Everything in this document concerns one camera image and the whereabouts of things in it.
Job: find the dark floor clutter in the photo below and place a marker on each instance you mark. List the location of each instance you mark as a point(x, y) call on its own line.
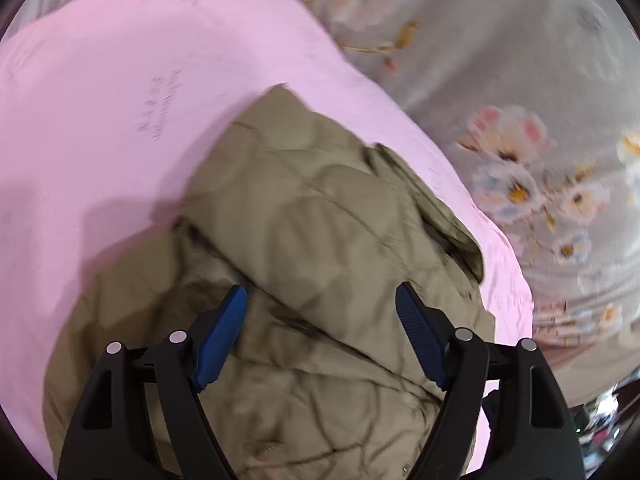
point(602, 425)

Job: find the grey floral bed sheet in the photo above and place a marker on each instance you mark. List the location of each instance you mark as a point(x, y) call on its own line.
point(500, 60)

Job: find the pink blanket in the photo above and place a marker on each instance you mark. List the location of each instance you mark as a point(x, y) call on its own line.
point(100, 125)

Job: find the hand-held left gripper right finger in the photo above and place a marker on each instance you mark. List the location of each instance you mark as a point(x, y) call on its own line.
point(420, 332)

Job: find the khaki quilted jacket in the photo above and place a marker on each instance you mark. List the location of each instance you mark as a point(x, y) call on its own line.
point(310, 220)

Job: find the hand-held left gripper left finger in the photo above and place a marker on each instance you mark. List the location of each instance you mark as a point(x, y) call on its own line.
point(222, 332)

